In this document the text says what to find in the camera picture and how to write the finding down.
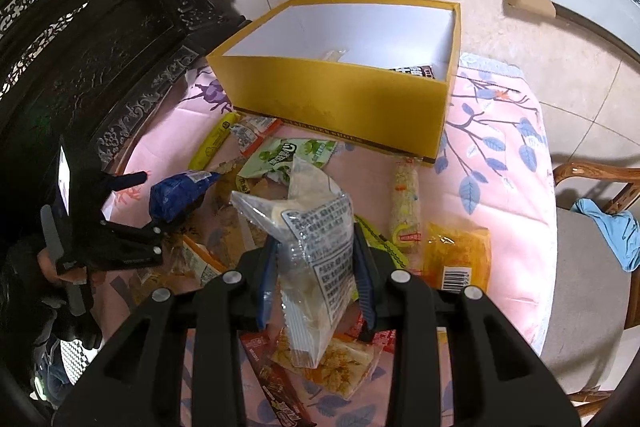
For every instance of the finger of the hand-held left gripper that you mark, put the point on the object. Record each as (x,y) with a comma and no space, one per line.
(132,247)
(122,182)

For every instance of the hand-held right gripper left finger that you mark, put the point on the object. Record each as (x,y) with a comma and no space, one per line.
(267,279)

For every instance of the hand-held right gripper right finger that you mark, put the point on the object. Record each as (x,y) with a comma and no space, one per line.
(365,287)

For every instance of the blue snack packet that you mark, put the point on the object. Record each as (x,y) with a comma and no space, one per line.
(180,194)

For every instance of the clear plastic snack packet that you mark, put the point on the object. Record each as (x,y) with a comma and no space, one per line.
(315,232)

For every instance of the orange crispy snack packet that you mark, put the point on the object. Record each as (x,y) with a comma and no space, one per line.
(345,364)

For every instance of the yellow orange snack packet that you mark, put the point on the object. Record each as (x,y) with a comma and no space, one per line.
(457,252)

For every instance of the yellow sausage stick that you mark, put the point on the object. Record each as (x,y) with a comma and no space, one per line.
(215,139)

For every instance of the yellow cardboard box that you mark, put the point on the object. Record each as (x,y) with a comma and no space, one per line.
(325,107)

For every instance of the person's left hand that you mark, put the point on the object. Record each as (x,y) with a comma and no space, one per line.
(50,268)

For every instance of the yellow green snack packet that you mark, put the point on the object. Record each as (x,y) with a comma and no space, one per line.
(387,244)

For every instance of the orange edged snack packet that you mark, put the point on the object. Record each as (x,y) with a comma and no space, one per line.
(200,259)

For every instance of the rice cracker roll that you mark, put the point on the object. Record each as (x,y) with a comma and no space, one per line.
(405,207)

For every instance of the red brown snack bar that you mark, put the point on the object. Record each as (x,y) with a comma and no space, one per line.
(272,382)

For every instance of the checkered shoe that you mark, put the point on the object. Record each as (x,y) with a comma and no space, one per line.
(80,352)

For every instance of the carved dark wood furniture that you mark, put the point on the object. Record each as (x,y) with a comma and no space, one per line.
(75,72)

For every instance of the orange and white snack packet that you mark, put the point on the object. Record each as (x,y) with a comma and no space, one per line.
(255,132)

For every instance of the wooden chair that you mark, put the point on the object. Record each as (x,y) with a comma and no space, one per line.
(585,287)

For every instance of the dark snack packet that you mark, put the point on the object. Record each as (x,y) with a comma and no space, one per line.
(412,71)

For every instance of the small clear packet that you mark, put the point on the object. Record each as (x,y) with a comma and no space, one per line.
(332,54)

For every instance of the light blue cloth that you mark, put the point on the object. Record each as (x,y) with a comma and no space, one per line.
(615,232)

